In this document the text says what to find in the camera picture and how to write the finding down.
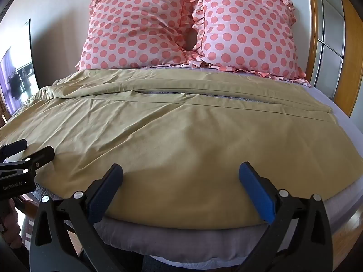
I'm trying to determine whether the wooden framed sliding door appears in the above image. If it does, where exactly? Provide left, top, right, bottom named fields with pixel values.
left=257, top=0, right=360, bottom=118

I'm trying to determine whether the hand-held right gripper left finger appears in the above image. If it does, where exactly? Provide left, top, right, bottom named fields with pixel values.
left=29, top=163, right=124, bottom=272

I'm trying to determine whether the pink polka dot pillow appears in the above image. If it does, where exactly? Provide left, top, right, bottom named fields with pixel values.
left=75, top=0, right=196, bottom=71
left=186, top=0, right=312, bottom=88

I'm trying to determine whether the bed with lavender sheet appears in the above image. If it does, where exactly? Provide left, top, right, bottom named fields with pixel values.
left=17, top=64, right=363, bottom=261

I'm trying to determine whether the person's left hand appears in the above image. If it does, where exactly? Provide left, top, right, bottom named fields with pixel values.
left=0, top=197, right=19, bottom=240

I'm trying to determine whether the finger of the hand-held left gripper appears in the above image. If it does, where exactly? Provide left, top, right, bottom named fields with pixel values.
left=0, top=139, right=28, bottom=162
left=0, top=146, right=55, bottom=184

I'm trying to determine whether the olive tan blanket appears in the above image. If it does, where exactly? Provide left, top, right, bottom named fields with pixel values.
left=0, top=68, right=363, bottom=230

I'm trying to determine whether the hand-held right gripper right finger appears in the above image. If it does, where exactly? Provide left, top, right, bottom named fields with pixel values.
left=239, top=162, right=333, bottom=272

